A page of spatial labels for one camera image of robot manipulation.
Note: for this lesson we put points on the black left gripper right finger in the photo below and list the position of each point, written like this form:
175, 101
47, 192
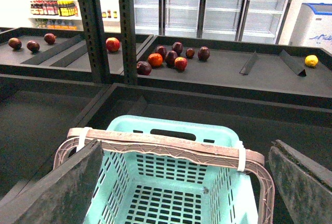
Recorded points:
304, 185

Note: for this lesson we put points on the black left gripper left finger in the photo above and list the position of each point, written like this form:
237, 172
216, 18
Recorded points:
63, 196

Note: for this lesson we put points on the brown basket handle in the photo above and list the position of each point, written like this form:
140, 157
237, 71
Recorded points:
200, 153

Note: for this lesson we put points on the turquoise plastic shopping basket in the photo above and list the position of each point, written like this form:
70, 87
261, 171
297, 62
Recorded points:
146, 188

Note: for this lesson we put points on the small red apple cluster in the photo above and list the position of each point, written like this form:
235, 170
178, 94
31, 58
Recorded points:
180, 63

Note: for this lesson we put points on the black lower left tray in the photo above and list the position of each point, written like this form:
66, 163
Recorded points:
36, 115

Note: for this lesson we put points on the black triangular divider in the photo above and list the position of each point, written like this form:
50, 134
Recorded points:
293, 63

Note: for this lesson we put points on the black upper right tray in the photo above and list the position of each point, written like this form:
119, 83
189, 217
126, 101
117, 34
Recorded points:
269, 80

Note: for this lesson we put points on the yellow lemon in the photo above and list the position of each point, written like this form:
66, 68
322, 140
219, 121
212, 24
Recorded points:
311, 61

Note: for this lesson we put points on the black divider left of lemon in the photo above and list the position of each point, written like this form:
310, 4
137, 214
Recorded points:
246, 69

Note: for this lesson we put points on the black divider strip left tray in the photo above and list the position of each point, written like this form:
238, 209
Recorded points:
45, 55

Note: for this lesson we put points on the dark plum front cluster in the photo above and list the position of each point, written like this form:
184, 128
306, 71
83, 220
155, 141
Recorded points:
143, 68

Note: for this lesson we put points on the dark plum cluster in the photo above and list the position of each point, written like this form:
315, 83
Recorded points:
161, 50
170, 58
143, 68
178, 48

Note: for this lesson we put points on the black upper left tray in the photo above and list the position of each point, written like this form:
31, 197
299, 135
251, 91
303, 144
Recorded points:
11, 59

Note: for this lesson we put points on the white chest freezer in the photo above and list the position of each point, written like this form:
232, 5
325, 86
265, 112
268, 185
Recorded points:
313, 26

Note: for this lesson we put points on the dark plum far left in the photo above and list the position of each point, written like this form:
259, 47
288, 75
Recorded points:
15, 43

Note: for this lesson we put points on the orange red fruit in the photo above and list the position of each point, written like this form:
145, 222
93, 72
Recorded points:
155, 60

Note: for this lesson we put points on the large dark plum right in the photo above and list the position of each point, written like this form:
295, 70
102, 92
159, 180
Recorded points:
203, 53

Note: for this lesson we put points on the dark plum centre cluster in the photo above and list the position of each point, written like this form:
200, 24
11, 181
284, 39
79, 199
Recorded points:
170, 58

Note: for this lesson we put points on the dark plum upper left cluster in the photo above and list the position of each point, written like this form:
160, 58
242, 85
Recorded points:
161, 50

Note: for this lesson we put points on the small dark plum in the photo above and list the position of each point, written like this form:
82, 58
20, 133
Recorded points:
190, 53

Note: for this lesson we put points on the dark plum top cluster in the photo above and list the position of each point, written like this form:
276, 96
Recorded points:
178, 48

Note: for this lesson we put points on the glass door refrigerator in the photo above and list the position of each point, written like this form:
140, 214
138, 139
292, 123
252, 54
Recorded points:
256, 21

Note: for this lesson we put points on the white shelf with bottles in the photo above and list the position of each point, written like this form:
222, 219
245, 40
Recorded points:
65, 14

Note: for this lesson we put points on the red apple behind post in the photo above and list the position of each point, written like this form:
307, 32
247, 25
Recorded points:
112, 44

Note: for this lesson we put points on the black perforated post left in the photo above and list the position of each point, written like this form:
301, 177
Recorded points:
90, 11

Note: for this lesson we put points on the black perforated post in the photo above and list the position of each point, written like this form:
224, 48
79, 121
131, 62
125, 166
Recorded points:
90, 11
127, 25

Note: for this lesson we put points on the black perforated post right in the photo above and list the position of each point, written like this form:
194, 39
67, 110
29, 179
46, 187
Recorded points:
127, 25

